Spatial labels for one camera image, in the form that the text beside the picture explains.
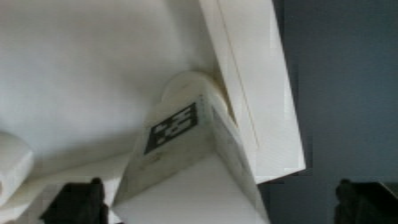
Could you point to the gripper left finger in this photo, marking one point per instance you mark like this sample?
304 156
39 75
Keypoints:
68 204

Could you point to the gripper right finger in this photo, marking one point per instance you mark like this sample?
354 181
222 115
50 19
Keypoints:
366 203

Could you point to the white table leg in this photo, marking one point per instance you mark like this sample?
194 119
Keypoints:
187 184

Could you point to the white square table top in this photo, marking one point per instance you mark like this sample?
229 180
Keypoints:
91 53

